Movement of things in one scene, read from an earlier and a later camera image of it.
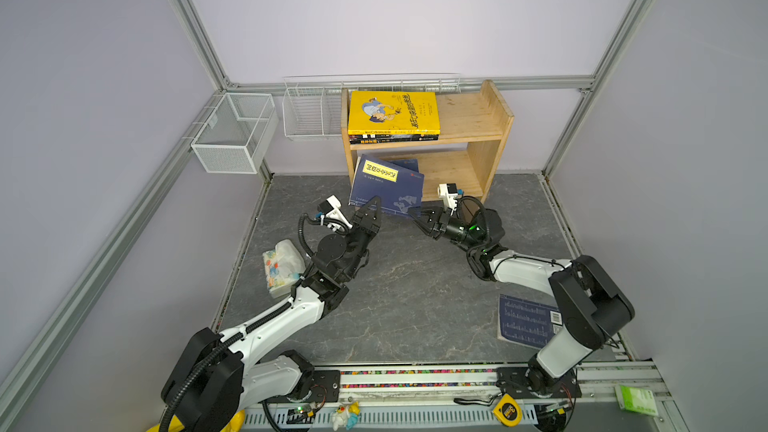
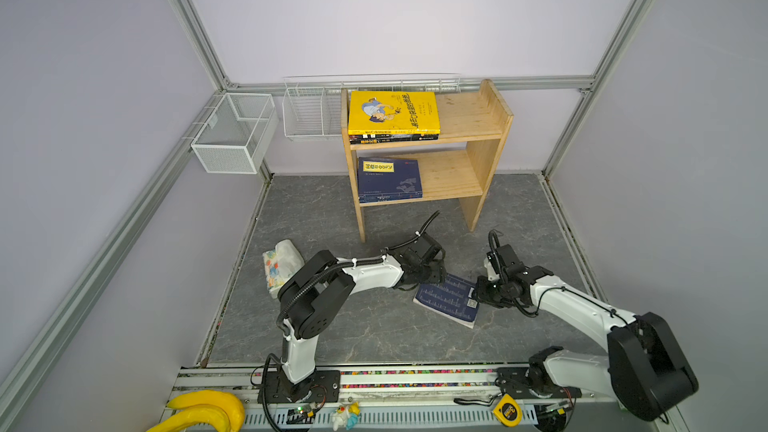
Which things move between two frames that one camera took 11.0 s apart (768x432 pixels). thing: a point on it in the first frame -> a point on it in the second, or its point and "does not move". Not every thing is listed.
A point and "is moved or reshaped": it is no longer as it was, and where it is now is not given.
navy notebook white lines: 528,322 -> 453,298
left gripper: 366,224 -> 438,277
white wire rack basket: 313,103 does not move
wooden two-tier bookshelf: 472,130 does not move
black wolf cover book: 390,139 does not move
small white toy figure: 346,415 does not move
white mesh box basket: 236,133 does not move
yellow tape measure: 508,411 does not move
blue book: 409,164 -> 382,194
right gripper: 441,225 -> 480,282
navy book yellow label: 401,190 is moved or reshaped
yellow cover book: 387,113 does not move
